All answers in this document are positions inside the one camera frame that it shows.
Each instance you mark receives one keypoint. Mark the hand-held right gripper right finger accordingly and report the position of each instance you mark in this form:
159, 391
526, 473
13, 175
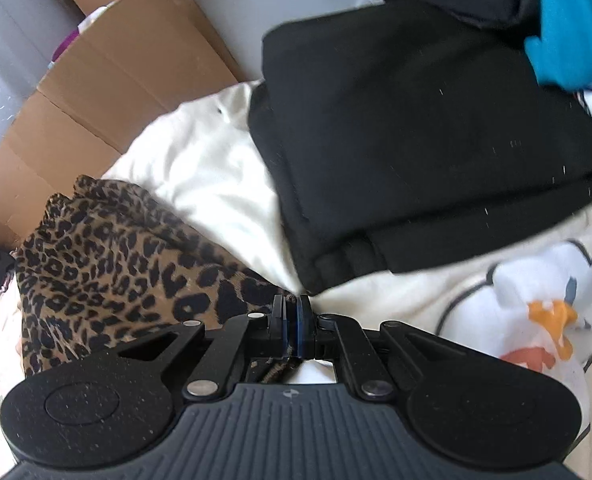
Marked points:
302, 335

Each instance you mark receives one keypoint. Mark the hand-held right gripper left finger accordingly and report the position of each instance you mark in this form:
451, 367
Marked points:
287, 332

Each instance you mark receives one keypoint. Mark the leopard print garment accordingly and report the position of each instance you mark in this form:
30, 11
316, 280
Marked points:
116, 270

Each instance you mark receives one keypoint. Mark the cream printed blanket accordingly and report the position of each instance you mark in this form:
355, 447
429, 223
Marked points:
211, 170

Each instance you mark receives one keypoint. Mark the black folded garment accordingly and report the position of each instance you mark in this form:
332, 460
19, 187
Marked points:
415, 135

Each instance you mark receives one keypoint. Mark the brown cardboard sheet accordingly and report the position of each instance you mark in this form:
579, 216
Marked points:
126, 75

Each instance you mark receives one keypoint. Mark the pink purple packet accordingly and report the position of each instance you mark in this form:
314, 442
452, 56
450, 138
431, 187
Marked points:
76, 35

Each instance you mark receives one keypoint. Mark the clear plastic sheeting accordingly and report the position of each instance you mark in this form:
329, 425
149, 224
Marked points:
11, 50

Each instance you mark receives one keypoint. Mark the bright blue garment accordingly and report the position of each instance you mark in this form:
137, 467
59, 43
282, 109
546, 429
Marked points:
570, 20

